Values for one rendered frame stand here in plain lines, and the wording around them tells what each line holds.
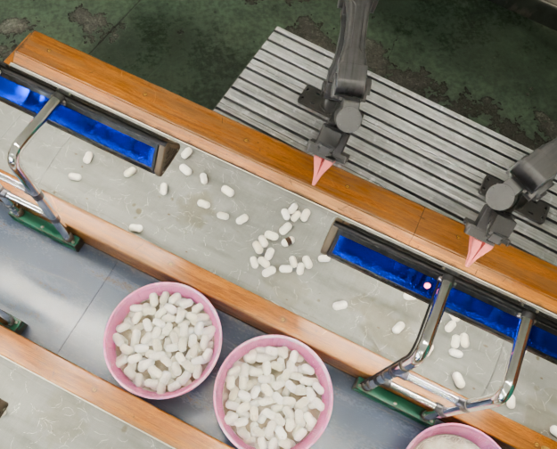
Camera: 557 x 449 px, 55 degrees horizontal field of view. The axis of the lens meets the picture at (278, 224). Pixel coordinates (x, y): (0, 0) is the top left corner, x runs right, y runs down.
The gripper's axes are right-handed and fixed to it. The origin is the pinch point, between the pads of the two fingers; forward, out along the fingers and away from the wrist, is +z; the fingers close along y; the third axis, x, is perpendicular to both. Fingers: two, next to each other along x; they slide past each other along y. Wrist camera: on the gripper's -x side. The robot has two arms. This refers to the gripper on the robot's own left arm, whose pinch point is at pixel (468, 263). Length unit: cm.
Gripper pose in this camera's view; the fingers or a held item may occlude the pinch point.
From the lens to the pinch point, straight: 132.7
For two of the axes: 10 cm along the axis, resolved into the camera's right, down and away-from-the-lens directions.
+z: -3.9, 8.8, 2.8
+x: 2.1, -2.1, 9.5
